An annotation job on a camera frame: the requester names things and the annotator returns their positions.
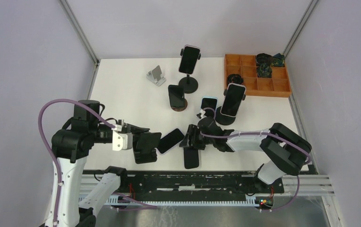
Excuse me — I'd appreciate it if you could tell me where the white cable duct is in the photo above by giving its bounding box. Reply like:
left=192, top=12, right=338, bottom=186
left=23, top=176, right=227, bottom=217
left=105, top=195, right=260, bottom=208

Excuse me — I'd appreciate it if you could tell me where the orange compartment tray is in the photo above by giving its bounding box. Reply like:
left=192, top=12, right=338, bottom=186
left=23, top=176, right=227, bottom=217
left=223, top=54, right=292, bottom=98

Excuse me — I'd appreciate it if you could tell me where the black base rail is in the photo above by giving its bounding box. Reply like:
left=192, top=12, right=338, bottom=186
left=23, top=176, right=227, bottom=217
left=80, top=170, right=285, bottom=203

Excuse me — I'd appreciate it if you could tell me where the purple cable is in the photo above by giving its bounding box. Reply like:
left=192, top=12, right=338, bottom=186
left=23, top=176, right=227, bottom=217
left=38, top=99, right=119, bottom=227
left=199, top=107, right=312, bottom=165

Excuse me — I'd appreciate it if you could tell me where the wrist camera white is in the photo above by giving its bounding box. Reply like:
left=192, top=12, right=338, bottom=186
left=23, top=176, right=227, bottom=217
left=112, top=119, right=133, bottom=151
left=196, top=109, right=207, bottom=119

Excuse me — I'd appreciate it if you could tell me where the light blue case phone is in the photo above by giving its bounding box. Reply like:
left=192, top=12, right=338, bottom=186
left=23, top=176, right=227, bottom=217
left=200, top=96, right=218, bottom=118

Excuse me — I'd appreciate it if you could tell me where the phone on tall stand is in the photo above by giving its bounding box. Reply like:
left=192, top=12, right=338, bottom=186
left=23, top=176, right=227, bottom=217
left=178, top=45, right=201, bottom=75

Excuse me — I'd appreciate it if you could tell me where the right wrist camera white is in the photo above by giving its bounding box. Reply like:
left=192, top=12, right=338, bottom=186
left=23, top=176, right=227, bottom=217
left=196, top=109, right=207, bottom=119

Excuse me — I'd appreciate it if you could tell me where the black phone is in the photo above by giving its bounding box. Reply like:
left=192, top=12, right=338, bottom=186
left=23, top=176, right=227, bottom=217
left=183, top=148, right=199, bottom=169

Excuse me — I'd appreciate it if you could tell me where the black lens on table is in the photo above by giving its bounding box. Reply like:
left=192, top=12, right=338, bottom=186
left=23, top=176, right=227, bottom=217
left=227, top=74, right=244, bottom=85

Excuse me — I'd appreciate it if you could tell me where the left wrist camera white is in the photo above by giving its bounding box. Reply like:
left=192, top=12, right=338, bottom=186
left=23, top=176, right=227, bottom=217
left=112, top=119, right=133, bottom=151

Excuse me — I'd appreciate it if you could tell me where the black right clamp stand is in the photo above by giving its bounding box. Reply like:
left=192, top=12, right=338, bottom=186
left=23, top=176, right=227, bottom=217
left=215, top=89, right=236, bottom=125

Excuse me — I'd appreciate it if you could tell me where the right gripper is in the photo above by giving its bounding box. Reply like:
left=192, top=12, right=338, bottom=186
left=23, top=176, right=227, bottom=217
left=180, top=124, right=215, bottom=150

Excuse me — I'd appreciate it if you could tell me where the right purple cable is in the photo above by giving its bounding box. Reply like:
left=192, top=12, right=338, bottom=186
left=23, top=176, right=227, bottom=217
left=199, top=107, right=312, bottom=165

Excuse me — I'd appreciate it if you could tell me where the phone on right stand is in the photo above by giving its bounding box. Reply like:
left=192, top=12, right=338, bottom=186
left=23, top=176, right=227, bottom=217
left=220, top=83, right=246, bottom=117

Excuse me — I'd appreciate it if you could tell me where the purple case phone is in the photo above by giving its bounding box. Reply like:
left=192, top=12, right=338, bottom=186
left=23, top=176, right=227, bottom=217
left=157, top=128, right=185, bottom=155

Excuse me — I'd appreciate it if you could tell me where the phone on wooden stand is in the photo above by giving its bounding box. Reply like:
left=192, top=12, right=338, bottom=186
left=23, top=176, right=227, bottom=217
left=168, top=85, right=185, bottom=108

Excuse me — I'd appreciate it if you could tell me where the black folding phone stand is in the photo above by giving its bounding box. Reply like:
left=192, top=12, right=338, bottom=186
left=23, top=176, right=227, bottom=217
left=133, top=132, right=162, bottom=164

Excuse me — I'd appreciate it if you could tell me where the black tall round-base stand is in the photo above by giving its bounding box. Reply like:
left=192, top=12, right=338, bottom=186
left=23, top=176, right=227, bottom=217
left=178, top=48, right=202, bottom=94

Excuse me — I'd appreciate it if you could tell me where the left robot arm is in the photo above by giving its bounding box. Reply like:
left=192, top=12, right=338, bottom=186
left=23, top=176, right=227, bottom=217
left=38, top=99, right=161, bottom=227

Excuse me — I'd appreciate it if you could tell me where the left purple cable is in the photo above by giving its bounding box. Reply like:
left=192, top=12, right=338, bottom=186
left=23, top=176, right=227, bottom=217
left=38, top=99, right=119, bottom=227

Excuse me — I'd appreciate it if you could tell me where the round wooden phone stand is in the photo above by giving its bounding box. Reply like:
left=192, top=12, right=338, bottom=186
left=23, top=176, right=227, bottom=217
left=171, top=99, right=188, bottom=112

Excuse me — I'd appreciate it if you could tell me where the silver folding phone stand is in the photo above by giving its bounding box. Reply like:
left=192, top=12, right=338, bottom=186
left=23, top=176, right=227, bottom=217
left=146, top=65, right=166, bottom=87

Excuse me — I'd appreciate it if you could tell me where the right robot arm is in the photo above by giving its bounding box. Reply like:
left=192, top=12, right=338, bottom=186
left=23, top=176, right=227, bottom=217
left=180, top=117, right=312, bottom=193

